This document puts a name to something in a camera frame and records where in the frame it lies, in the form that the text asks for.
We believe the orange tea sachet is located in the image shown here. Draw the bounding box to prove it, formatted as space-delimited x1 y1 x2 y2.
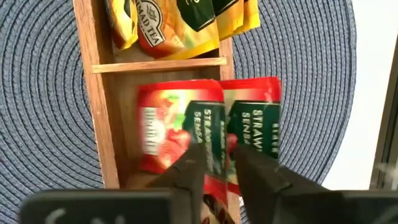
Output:
214 0 246 41
133 0 221 61
104 0 139 50
242 0 261 35

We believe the red tea sachet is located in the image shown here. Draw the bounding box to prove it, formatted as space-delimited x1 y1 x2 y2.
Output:
203 76 283 208
136 79 226 175

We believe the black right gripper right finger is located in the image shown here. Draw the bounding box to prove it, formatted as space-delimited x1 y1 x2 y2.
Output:
232 144 329 224

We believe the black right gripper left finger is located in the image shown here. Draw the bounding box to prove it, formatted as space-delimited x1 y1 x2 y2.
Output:
147 142 208 224

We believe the wooden three-compartment box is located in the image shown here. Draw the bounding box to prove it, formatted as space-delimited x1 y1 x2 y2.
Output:
72 0 243 224

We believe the round blue woven placemat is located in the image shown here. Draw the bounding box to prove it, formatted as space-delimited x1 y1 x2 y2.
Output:
0 0 358 224

